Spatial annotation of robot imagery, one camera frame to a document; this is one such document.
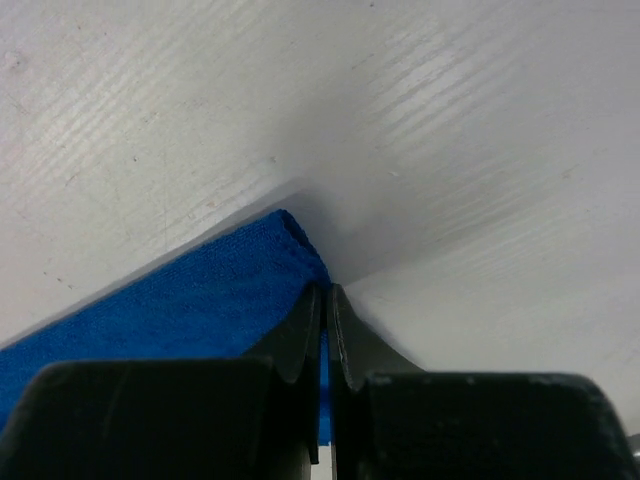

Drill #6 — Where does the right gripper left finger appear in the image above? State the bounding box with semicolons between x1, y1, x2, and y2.
1;285;321;479

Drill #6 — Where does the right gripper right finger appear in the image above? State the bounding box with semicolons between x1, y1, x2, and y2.
327;285;639;479

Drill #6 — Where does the blue towel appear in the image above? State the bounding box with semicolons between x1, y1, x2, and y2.
1;210;331;422

